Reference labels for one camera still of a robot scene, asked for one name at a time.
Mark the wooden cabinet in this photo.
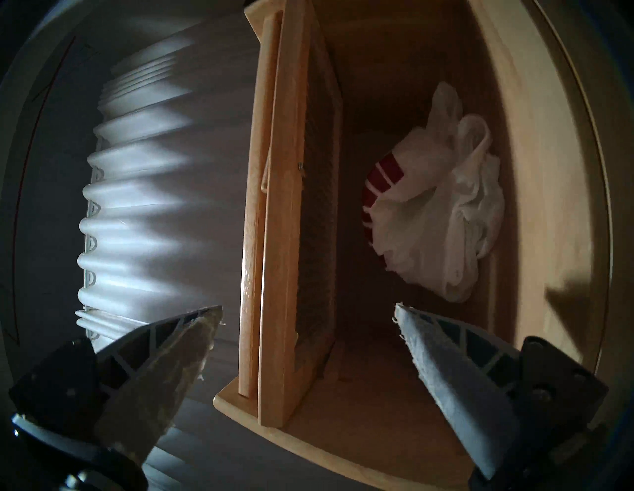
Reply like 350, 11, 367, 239
213, 0, 615, 491

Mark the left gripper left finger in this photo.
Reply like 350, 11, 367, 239
10, 305, 223, 464

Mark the white shirt red print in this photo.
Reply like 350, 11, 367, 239
361, 82, 505, 303

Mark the wooden flap door with knob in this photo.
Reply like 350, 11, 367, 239
258, 0, 343, 427

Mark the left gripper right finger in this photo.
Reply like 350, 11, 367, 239
394, 303, 609, 480

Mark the grey curtain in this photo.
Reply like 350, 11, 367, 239
10, 0, 278, 491

